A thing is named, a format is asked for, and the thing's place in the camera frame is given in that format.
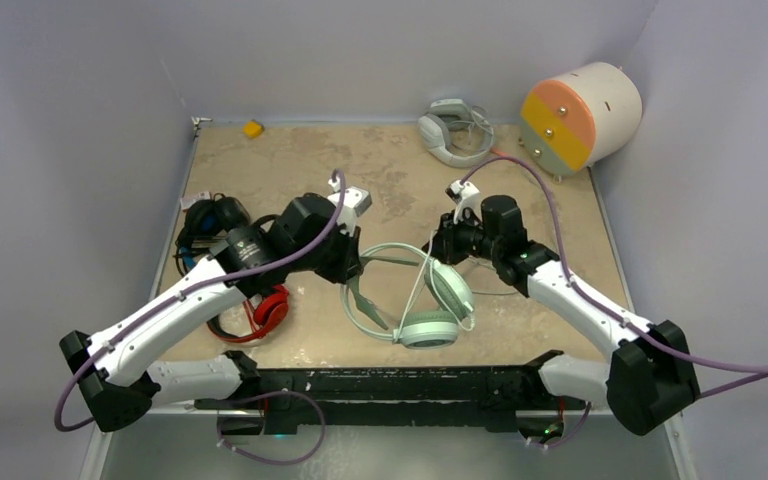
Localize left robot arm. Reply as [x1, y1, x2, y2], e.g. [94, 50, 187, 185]
[55, 187, 372, 432]

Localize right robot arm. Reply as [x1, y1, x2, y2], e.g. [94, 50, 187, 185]
[426, 190, 701, 436]

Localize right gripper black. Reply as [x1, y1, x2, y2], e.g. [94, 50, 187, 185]
[422, 208, 502, 266]

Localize red headphones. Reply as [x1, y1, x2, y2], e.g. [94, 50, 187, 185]
[206, 285, 290, 344]

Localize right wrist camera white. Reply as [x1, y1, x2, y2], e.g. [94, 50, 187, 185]
[445, 180, 481, 224]

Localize mint green headphones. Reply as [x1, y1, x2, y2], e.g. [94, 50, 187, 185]
[340, 242, 476, 350]

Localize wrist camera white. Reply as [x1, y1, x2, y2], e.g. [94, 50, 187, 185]
[327, 186, 372, 237]
[445, 180, 481, 224]

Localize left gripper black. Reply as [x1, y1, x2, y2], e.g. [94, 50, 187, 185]
[289, 217, 363, 284]

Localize round pastel drawer cabinet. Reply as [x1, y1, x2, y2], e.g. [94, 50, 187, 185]
[520, 62, 643, 177]

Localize yellow small block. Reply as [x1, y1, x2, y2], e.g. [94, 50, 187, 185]
[241, 120, 265, 139]

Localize white grey headphones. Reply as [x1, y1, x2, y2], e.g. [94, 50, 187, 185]
[417, 98, 496, 169]

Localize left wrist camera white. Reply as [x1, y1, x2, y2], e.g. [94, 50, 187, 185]
[327, 186, 372, 237]

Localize red white small card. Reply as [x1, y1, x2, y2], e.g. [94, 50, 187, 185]
[179, 191, 213, 212]

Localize black blue headphones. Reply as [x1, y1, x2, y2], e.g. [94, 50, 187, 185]
[173, 193, 251, 276]

